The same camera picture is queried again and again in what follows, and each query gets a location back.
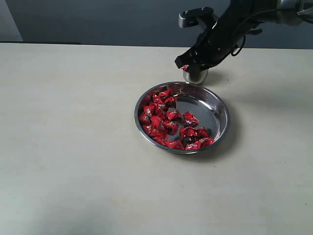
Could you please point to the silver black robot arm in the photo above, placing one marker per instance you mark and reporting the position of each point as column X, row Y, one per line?
column 288, row 12

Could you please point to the red candy wrapper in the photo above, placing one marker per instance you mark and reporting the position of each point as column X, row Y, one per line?
column 185, row 67

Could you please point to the red candy top left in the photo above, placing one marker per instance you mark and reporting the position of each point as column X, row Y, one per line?
column 164, row 97

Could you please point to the small steel cup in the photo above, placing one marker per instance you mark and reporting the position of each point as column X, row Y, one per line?
column 195, row 79

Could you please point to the red candy front bottom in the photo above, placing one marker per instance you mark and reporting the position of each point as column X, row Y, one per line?
column 193, row 146

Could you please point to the red candy left edge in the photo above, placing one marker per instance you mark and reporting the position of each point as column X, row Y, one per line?
column 146, row 115

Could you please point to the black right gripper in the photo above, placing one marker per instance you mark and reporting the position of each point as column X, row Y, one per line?
column 216, row 44

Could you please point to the round steel plate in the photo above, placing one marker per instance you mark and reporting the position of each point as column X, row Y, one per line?
column 204, row 104

